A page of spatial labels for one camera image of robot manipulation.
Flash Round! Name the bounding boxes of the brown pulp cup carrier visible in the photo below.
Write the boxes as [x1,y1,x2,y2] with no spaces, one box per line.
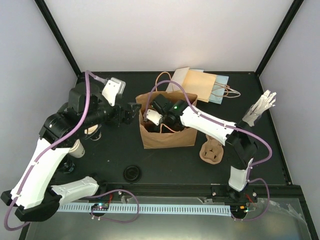
[199,134,224,165]

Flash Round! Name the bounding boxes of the right black frame post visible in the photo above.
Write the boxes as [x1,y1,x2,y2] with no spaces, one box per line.
[255,0,304,77]

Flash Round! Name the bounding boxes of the stacked paper cups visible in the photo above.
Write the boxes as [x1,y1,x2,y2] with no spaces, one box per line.
[68,139,85,159]

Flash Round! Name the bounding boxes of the glass with white stirrers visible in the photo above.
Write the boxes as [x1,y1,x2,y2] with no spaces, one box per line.
[242,90,277,127]

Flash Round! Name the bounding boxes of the black frame post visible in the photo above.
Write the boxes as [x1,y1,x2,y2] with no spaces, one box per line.
[255,0,304,77]
[34,0,82,77]

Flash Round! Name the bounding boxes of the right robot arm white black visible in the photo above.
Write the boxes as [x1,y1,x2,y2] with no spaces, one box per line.
[162,100,258,202]

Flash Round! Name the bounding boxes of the left black frame post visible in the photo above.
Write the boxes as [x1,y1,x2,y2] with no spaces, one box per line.
[34,0,82,77]

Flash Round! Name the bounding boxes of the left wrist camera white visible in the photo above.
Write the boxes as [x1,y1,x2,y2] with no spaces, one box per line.
[101,77,126,107]

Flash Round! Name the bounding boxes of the flat blue paper bag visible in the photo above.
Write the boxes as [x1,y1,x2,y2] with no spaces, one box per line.
[209,75,229,105]

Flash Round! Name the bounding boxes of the black coffee lid near bag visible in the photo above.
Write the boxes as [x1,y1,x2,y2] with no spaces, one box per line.
[123,165,142,184]

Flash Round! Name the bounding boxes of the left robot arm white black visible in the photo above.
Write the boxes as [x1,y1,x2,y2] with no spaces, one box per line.
[0,77,141,222]

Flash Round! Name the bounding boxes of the paper cup black sleeve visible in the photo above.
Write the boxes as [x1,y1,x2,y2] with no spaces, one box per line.
[84,124,102,141]

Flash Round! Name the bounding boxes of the flat white paper bag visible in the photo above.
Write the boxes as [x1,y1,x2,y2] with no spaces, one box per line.
[166,67,190,93]

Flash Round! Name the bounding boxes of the black front mounting rail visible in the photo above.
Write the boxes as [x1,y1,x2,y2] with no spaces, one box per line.
[102,183,305,203]

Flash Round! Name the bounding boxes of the blue slotted cable duct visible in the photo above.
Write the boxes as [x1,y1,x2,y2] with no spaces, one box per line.
[57,202,232,217]

